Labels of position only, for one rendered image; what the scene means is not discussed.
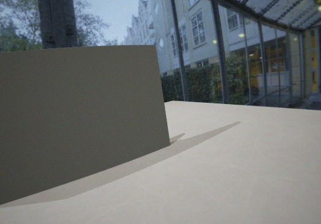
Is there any dark grey flat board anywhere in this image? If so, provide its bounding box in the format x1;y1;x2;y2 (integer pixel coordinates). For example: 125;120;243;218
0;45;170;205

